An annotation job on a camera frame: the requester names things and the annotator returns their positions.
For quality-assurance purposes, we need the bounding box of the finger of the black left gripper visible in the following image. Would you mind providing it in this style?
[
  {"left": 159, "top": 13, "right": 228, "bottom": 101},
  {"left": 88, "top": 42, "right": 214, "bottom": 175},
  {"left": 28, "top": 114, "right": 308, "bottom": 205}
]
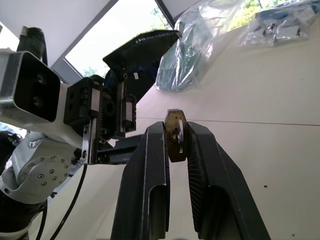
[
  {"left": 102, "top": 29, "right": 183, "bottom": 76},
  {"left": 96, "top": 134, "right": 146, "bottom": 166}
]

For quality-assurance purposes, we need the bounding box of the brass padlock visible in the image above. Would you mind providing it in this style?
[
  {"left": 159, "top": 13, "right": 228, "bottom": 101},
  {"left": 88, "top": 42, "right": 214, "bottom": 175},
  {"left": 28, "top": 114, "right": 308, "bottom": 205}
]
[{"left": 164, "top": 108, "right": 190, "bottom": 163}]

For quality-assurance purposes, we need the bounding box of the clear bag with dark contents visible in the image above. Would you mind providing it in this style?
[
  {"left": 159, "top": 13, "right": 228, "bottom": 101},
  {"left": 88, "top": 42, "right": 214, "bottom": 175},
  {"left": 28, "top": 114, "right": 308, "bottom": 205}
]
[{"left": 154, "top": 0, "right": 245, "bottom": 94}]

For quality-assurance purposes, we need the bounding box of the clear bag with blue box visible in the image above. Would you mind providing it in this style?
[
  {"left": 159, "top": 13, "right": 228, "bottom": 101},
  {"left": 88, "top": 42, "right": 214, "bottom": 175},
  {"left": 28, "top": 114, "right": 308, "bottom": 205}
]
[{"left": 238, "top": 1, "right": 320, "bottom": 48}]

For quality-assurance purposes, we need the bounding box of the black cable with spring sleeve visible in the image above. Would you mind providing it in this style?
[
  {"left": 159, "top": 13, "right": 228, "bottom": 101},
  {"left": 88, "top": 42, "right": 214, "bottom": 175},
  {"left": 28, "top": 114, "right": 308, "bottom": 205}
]
[{"left": 16, "top": 26, "right": 49, "bottom": 66}]

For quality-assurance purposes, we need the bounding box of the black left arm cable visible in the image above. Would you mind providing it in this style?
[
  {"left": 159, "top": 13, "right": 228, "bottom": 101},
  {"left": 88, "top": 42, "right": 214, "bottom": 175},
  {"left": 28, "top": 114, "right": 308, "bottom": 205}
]
[{"left": 48, "top": 162, "right": 89, "bottom": 240}]

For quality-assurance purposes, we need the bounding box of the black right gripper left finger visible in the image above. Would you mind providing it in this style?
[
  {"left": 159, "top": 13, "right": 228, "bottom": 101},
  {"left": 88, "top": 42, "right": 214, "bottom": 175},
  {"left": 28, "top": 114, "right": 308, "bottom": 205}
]
[{"left": 110, "top": 121, "right": 171, "bottom": 240}]

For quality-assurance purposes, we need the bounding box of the dark window frame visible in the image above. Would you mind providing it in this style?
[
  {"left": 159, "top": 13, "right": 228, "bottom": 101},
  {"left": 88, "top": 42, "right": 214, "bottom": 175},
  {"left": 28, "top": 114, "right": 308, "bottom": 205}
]
[{"left": 154, "top": 0, "right": 179, "bottom": 29}]

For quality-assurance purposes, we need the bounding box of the black object with white label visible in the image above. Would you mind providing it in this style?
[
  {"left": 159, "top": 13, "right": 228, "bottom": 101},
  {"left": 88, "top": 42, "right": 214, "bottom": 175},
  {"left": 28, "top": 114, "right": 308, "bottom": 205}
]
[{"left": 124, "top": 64, "right": 162, "bottom": 107}]

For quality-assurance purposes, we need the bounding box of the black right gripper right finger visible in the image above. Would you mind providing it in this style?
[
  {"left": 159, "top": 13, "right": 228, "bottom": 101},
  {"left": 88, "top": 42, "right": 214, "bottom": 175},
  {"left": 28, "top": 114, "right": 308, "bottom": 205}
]
[{"left": 185, "top": 121, "right": 272, "bottom": 240}]

